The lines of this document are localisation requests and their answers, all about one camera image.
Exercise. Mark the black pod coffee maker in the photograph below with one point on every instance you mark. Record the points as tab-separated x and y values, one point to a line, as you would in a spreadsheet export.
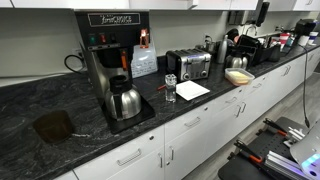
305	26

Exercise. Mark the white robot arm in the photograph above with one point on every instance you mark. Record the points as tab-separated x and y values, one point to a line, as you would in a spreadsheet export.
306	150

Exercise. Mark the whiteboard sign silver frame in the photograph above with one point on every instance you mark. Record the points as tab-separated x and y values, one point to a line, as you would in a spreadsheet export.
145	63

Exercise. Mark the red pen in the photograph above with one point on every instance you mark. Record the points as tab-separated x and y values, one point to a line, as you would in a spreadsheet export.
161	87

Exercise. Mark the steel coffee carafe with lid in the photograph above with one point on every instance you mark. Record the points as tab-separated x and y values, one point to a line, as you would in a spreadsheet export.
125	101

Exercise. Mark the small round drawer lock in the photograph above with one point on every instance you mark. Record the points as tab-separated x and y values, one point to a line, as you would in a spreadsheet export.
205	108
151	137

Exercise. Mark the steel commercial coffee machine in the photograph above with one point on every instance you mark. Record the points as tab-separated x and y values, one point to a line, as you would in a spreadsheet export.
113	33

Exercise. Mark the black robot cart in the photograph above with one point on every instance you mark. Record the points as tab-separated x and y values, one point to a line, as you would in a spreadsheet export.
246	170

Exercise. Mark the yellow sponge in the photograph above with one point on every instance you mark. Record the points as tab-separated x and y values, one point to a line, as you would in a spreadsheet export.
238	76

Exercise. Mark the steel coffee carafe without lid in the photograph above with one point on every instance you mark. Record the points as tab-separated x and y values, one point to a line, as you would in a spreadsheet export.
236	61

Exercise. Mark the black orange bar clamp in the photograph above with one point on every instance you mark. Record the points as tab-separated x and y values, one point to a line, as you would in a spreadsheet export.
275	126
248	151

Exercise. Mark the steel water bottle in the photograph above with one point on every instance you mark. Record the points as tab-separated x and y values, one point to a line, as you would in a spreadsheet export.
222	50

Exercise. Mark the white paper cup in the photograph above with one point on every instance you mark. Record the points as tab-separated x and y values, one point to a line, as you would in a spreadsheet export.
303	40
313	38

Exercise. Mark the white wall outlet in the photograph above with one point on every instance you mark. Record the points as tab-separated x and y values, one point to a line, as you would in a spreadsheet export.
208	37

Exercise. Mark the white cupboard door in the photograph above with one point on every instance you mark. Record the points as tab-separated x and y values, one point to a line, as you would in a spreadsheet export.
73	3
211	4
6	3
160	4
305	5
243	4

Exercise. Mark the black wall towel dispenser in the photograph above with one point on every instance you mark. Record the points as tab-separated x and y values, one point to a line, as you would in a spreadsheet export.
262	13

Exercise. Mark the white drawer front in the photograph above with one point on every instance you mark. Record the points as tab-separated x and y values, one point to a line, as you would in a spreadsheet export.
221	105
186	133
100	163

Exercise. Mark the white base cabinet run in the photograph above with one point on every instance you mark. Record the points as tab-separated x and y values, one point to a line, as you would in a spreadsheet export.
200	146

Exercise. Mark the dark brown plastic bowl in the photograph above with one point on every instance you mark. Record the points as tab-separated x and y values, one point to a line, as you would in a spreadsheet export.
53	128

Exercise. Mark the clear glass jar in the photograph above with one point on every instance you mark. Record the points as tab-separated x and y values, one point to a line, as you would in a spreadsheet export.
170	88

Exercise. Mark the black wall box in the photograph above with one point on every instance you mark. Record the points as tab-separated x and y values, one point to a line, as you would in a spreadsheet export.
236	17

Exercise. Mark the white square plate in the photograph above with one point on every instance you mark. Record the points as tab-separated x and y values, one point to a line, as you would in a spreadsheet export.
193	90

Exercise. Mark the clear plastic food container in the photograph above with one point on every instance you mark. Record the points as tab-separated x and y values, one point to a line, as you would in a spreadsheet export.
251	77

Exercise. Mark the aluminium profile rail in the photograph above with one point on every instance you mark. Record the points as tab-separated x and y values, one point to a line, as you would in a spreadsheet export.
296	135
283	165

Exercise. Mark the steel sink faucet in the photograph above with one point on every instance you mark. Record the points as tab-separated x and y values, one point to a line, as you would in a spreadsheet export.
251	29

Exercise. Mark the steel and black toaster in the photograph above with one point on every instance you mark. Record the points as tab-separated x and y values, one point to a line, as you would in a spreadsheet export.
190	65

